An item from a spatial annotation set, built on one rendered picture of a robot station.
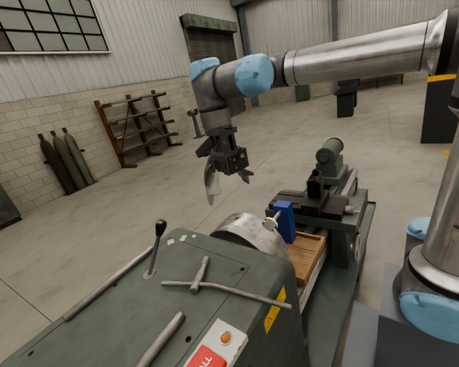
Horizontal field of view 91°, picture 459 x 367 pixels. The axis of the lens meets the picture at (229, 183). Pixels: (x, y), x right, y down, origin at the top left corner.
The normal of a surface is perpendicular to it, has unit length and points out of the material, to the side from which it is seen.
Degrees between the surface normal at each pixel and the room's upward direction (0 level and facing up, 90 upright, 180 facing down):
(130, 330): 0
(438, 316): 98
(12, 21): 90
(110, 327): 0
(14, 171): 90
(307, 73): 112
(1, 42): 90
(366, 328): 0
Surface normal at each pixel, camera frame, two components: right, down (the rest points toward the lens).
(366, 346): -0.21, -0.90
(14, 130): 0.85, 0.04
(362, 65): -0.50, 0.72
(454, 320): -0.57, 0.55
